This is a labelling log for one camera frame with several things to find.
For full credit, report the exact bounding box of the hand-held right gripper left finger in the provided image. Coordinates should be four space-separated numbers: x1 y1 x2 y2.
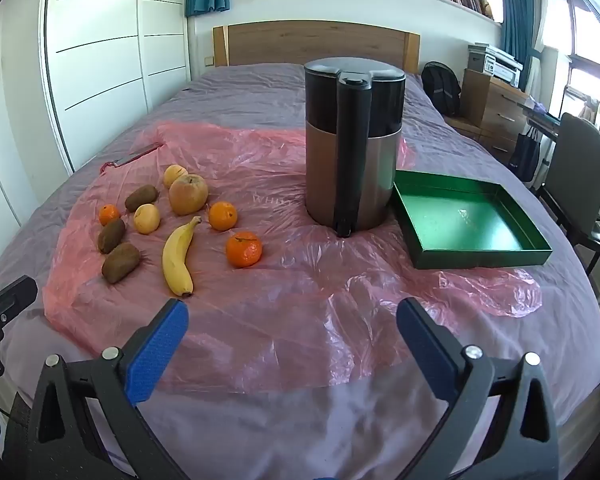
30 297 190 480

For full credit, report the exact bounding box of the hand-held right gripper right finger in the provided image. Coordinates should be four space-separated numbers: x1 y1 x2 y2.
396 296 561 480

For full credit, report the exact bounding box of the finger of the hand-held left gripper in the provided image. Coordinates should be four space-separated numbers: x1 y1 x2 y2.
0 275 39 382

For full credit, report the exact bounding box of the yellow banana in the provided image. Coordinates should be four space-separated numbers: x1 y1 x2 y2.
161 216 202 298

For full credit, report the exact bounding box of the brown kiwi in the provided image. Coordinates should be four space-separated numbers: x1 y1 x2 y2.
101 243 142 285
124 184 160 213
97 218 127 255

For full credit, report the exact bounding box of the yellow plum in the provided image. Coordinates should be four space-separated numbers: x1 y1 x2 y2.
133 203 160 235
163 164 189 190

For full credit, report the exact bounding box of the green square tray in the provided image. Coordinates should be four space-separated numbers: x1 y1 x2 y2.
392 169 553 271

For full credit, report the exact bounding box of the yellow red apple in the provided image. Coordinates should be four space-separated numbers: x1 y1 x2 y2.
168 174 209 216

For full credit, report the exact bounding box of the white door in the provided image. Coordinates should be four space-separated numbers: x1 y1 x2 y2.
0 0 73 261

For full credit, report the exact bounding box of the pink plastic sheet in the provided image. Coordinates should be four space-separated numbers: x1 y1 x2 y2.
44 121 543 395

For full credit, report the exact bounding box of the black copper electric kettle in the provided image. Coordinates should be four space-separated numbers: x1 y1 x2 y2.
303 57 407 239

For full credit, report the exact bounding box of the black bag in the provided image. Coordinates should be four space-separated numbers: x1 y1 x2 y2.
509 127 543 183

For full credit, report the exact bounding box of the grey chair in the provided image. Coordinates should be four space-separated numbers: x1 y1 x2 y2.
535 112 600 276

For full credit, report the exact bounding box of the wooden dresser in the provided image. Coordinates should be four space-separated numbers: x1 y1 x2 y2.
445 69 531 166

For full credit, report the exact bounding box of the white wardrobe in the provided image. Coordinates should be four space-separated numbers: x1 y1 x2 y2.
40 0 191 173

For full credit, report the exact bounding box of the cluttered desk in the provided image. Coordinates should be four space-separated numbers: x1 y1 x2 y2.
517 95 568 141

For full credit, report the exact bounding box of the black backpack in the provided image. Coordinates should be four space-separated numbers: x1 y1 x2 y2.
421 61 462 117

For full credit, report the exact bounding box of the white printer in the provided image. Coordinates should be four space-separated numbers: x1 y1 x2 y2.
484 45 523 87

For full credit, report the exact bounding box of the wooden headboard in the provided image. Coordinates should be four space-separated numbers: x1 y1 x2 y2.
212 21 422 75

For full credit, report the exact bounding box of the window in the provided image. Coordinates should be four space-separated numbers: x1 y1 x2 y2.
550 0 600 151

